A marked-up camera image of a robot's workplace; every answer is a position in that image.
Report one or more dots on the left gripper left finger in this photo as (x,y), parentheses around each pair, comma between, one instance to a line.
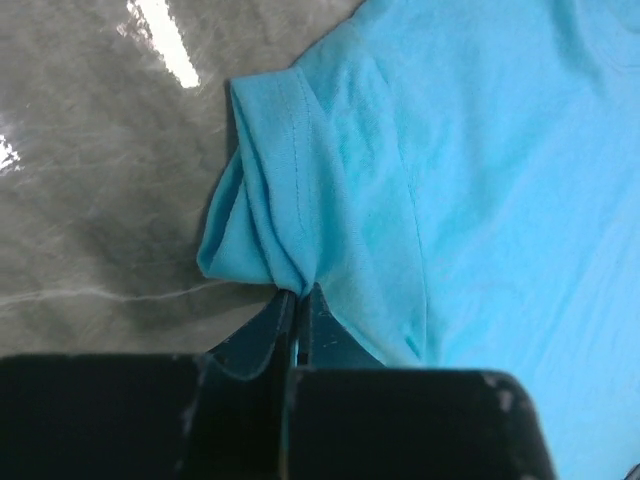
(209,415)

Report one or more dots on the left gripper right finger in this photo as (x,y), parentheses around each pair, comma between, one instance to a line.
(346,416)

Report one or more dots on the light blue t-shirt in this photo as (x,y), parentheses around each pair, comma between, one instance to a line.
(461,179)

